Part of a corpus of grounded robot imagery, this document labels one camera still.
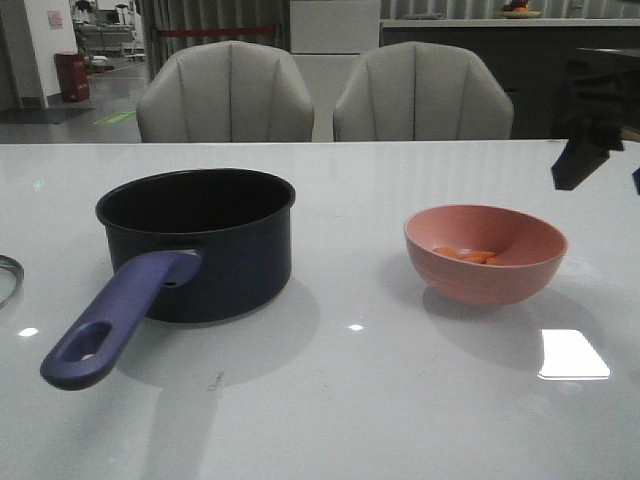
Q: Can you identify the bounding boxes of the left beige upholstered chair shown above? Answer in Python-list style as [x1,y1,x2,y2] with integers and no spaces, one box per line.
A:
[136,41,314,143]

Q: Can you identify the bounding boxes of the orange ham slices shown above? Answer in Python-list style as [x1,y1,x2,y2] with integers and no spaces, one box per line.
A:
[433,246,503,266]

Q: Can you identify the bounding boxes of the red trash bin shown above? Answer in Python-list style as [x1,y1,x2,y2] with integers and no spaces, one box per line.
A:
[54,52,90,102]

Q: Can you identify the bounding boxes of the fruit plate on counter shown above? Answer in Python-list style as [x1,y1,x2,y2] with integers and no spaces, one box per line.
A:
[498,0,541,19]

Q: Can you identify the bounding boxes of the beige upholstered chair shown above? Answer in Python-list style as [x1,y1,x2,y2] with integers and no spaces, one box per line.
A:
[136,41,314,143]
[332,41,514,142]

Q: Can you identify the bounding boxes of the pink plastic bowl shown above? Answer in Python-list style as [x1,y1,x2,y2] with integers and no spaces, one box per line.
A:
[404,205,568,306]

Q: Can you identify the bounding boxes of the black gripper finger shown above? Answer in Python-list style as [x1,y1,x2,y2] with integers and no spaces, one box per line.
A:
[551,124,624,190]
[631,168,640,195]

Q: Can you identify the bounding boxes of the dark grey counter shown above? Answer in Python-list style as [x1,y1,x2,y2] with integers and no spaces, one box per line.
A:
[380,18,639,139]

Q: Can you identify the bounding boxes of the glass lid blue knob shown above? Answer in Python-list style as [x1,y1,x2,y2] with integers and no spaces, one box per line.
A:
[0,255,24,308]

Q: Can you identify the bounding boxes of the white cabinet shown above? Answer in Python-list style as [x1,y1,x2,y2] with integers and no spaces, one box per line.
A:
[289,1,381,142]

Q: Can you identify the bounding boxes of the dark blue saucepan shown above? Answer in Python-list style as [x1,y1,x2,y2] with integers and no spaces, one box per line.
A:
[40,168,296,391]

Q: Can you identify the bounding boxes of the right beige upholstered chair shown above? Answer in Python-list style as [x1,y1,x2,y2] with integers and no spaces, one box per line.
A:
[332,41,514,142]

